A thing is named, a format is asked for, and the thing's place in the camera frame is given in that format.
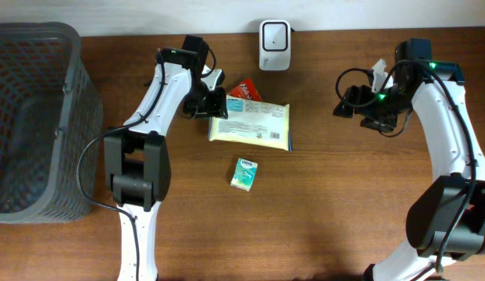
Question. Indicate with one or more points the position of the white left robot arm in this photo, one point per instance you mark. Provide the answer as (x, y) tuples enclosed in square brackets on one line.
[(137, 166)]

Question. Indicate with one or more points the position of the grey plastic basket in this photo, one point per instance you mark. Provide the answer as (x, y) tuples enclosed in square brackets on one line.
[(49, 112)]

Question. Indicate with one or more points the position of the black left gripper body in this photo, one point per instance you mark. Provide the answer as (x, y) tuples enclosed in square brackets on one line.
[(210, 104)]

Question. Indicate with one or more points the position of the green tissue pack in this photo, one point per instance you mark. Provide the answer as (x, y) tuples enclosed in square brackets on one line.
[(244, 174)]

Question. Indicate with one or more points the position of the red snack bag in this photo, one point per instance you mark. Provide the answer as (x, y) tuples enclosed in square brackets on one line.
[(246, 90)]

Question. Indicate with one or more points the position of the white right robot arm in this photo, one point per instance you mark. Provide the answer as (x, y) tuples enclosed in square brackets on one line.
[(447, 223)]

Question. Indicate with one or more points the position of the white barcode scanner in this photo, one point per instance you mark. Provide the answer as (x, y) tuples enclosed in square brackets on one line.
[(274, 45)]

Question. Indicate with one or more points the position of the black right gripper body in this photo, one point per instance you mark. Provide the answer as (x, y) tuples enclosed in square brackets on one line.
[(384, 114)]

